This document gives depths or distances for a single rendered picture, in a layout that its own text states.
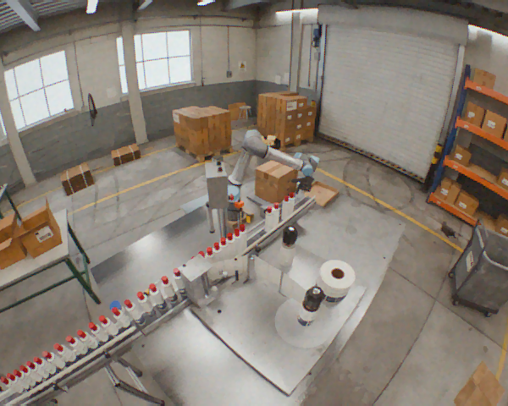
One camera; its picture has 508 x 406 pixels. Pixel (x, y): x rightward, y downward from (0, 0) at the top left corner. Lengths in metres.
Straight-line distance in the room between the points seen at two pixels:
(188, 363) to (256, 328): 0.39
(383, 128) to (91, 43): 6.75
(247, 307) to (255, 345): 0.22
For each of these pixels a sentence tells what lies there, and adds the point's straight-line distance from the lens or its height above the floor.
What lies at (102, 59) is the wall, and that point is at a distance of 6.23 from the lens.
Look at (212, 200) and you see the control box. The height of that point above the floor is 1.34.
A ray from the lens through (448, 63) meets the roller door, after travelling 5.02.
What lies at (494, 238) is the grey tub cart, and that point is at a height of 0.74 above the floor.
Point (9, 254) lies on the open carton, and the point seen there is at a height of 0.89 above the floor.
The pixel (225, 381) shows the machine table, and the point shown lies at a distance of 1.21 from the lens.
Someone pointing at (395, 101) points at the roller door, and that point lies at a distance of 5.24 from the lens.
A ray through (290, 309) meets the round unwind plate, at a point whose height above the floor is 0.89.
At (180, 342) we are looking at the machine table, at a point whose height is 0.83.
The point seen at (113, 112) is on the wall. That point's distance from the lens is 6.31.
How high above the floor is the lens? 2.02
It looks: 36 degrees down
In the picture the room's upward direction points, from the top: 1 degrees clockwise
